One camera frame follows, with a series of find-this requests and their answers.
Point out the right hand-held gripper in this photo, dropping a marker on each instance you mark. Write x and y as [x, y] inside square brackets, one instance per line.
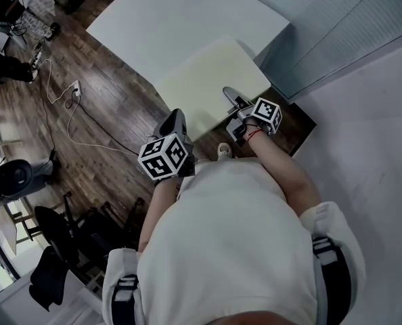
[266, 113]

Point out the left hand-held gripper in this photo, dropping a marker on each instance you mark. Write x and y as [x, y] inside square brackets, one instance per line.
[163, 157]

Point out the cream board object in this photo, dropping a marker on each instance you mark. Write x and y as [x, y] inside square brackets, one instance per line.
[214, 83]

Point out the person's right forearm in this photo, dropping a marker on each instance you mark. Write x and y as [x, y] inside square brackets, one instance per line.
[284, 173]

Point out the person's left forearm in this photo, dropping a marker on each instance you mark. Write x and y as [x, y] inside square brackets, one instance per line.
[160, 208]

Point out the person's beige shoe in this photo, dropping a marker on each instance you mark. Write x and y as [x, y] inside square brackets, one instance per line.
[224, 151]

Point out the white table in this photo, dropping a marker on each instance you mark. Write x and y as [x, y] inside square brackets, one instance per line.
[174, 22]

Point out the person's white shirt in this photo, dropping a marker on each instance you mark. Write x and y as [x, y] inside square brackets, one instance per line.
[228, 249]

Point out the black office chair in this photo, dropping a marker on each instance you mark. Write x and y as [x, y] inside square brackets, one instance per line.
[65, 242]

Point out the round black grey appliance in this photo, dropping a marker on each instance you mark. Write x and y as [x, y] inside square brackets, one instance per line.
[16, 176]

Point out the long white power strip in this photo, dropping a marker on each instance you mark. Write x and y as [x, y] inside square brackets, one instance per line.
[37, 61]

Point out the light wooden desk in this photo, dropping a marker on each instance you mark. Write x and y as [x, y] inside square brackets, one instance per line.
[9, 227]

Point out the small black device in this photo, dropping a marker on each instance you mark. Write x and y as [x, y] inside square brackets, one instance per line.
[53, 29]

